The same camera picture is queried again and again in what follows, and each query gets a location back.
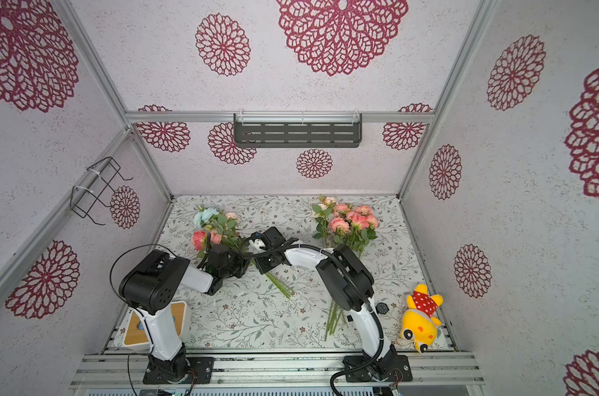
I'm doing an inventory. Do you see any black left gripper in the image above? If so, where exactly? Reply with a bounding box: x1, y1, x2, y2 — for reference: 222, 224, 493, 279
222, 249, 255, 281

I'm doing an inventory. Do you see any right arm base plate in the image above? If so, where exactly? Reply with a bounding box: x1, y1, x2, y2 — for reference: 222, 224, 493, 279
346, 355, 413, 383

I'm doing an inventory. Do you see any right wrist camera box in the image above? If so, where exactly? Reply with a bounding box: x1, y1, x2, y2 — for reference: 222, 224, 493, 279
261, 227, 286, 250

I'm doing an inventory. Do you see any pink rose bouquet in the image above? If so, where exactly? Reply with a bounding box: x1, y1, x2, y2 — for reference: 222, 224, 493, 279
311, 195, 380, 343

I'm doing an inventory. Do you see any yellow plush bear toy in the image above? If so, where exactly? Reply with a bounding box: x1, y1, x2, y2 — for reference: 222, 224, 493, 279
399, 284, 444, 353

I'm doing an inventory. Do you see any black wire wall rack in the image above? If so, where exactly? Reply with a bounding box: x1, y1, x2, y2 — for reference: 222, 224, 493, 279
68, 156, 133, 226

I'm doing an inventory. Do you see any grey wall shelf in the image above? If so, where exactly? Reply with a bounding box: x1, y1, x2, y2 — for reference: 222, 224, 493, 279
233, 113, 363, 149

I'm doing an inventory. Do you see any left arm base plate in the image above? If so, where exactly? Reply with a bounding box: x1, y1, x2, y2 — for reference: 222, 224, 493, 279
142, 356, 215, 385

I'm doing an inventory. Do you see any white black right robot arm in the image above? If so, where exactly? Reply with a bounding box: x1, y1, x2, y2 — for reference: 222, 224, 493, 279
248, 239, 397, 367

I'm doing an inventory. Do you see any mixed pastel flower bouquet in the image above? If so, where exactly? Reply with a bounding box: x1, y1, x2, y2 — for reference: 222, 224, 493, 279
189, 206, 296, 300

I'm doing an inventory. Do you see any wooden lid tissue box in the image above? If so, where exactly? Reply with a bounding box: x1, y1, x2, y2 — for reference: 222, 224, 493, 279
112, 301, 191, 352

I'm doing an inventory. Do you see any black round knob tool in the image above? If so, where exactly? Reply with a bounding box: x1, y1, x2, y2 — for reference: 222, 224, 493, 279
375, 302, 389, 315

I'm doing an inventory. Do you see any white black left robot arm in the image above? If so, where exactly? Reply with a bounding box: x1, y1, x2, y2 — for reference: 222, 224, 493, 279
116, 244, 249, 362

